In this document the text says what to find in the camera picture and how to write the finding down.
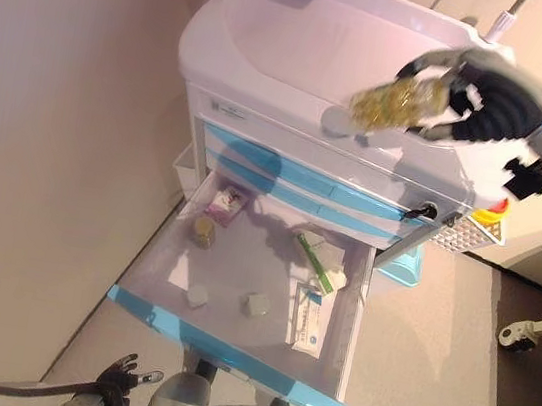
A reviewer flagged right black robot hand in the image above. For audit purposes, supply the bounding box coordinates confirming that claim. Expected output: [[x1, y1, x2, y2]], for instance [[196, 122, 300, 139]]
[[386, 36, 542, 157]]

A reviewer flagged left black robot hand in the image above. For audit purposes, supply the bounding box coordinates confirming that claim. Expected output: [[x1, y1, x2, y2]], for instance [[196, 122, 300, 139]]
[[92, 348, 168, 406]]

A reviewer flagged blue-fronted cart drawer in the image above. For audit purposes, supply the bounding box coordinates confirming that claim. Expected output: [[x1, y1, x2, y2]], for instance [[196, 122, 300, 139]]
[[91, 155, 388, 406]]

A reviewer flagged pink medicine box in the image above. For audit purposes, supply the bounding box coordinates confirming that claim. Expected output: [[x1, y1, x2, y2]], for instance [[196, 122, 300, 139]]
[[200, 180, 251, 231]]

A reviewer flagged left silver robot leg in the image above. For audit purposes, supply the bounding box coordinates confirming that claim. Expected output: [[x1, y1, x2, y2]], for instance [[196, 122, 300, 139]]
[[150, 367, 218, 406]]

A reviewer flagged metal IV pole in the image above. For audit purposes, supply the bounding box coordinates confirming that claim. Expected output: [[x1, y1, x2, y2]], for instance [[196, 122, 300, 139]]
[[483, 0, 529, 48]]

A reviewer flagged yellow sharps container red lid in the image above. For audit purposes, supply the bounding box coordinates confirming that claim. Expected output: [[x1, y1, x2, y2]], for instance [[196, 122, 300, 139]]
[[468, 192, 513, 231]]

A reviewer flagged small white cube box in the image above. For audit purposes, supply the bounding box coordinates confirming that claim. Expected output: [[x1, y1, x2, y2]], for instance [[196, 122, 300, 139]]
[[183, 281, 214, 312], [237, 287, 275, 322]]

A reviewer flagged black cart lock key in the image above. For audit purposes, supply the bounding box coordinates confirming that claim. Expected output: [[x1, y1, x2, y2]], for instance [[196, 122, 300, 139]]
[[401, 198, 443, 229]]

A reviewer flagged white mesh side basket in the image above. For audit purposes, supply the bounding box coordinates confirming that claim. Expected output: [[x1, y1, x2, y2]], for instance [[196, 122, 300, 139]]
[[427, 205, 510, 261]]

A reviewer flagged small yellow pill bottle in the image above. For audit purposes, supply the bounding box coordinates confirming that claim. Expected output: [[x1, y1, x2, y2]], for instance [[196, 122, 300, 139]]
[[187, 213, 220, 254]]

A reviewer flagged blue-lidded waste bin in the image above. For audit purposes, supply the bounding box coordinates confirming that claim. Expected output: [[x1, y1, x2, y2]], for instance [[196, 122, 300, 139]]
[[372, 237, 427, 292]]

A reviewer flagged white blue-printed paper packet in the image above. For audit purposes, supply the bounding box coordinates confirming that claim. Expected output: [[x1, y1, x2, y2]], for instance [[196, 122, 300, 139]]
[[281, 278, 342, 360]]

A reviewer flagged white medical cart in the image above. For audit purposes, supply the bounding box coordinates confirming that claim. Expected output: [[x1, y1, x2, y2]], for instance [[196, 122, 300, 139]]
[[131, 0, 539, 406]]

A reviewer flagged clear acrylic side holder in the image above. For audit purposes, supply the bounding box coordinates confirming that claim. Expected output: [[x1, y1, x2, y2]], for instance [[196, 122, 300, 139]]
[[167, 141, 205, 200]]

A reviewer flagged green-edged clear packet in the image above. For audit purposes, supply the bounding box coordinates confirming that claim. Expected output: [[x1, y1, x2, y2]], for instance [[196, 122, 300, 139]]
[[286, 229, 354, 299]]

